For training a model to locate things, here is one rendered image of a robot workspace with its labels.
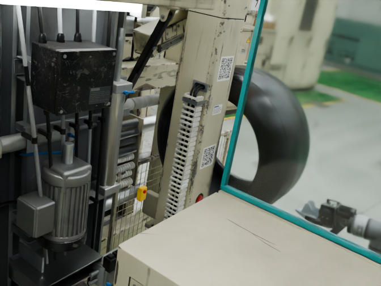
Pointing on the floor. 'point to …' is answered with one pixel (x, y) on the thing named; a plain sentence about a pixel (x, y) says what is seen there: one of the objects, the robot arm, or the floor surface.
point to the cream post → (203, 39)
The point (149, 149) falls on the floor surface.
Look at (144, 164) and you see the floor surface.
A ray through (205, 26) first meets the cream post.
